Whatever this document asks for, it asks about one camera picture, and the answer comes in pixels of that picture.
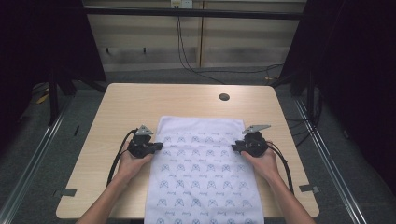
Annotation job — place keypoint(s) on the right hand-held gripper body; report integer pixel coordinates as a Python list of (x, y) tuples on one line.
[(257, 144)]

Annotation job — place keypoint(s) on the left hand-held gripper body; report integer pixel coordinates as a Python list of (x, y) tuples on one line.
[(140, 147)]

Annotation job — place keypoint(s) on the white patterned towel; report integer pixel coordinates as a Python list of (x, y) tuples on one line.
[(202, 174)]

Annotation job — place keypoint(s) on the person's left hand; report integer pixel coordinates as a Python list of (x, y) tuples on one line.
[(132, 168)]

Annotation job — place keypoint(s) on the person's right hand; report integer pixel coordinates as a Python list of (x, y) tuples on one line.
[(266, 166)]

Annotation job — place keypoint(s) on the small black floor piece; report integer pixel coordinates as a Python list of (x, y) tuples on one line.
[(76, 130)]

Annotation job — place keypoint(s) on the grey tape strip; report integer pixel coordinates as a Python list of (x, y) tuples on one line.
[(66, 193), (309, 188)]

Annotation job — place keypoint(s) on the black metal stand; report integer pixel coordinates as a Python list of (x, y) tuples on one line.
[(53, 99)]

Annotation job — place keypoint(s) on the yellow floor item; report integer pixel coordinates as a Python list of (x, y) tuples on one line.
[(43, 99)]

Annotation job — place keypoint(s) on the black curtain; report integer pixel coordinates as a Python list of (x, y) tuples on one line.
[(37, 40), (358, 77)]

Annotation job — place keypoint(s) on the metal floor rail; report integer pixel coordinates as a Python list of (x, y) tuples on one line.
[(34, 158), (330, 161)]

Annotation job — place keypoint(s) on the black horizontal frame bar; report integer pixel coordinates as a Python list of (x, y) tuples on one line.
[(193, 13)]

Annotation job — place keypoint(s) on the white wall socket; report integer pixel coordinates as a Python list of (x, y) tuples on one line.
[(182, 3)]

